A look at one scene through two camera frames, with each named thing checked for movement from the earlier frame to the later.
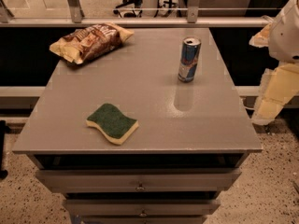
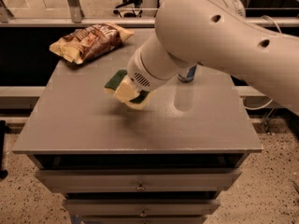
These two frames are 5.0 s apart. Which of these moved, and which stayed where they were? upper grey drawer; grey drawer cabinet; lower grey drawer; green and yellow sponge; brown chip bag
Moved: green and yellow sponge
Stayed: grey drawer cabinet; upper grey drawer; lower grey drawer; brown chip bag
